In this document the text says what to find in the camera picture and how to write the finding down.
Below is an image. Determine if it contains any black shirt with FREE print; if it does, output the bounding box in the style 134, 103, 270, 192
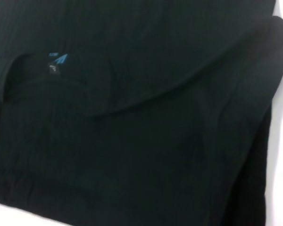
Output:
0, 0, 283, 226

